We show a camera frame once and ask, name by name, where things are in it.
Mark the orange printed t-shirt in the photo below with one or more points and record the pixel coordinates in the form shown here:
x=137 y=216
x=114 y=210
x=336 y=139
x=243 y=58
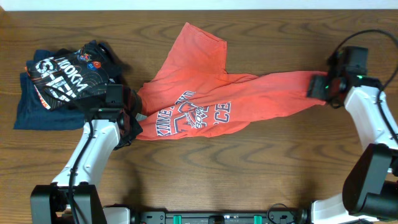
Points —
x=193 y=95

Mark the navy blue folded garment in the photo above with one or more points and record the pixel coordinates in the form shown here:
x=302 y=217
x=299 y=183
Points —
x=32 y=115

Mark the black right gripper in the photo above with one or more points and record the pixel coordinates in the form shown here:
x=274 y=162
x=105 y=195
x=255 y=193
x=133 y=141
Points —
x=314 y=88

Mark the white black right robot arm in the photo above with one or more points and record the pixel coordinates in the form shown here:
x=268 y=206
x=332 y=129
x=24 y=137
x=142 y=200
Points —
x=367 y=195

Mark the black graphic folded t-shirt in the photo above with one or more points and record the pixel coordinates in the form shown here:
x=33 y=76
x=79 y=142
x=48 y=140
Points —
x=66 y=74

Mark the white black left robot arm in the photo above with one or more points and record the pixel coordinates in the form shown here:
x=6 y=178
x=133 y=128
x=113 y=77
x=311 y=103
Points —
x=72 y=196

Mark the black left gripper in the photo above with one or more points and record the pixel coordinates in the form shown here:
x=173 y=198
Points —
x=136 y=129

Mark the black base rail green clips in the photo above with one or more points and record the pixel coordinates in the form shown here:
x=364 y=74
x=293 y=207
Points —
x=277 y=214

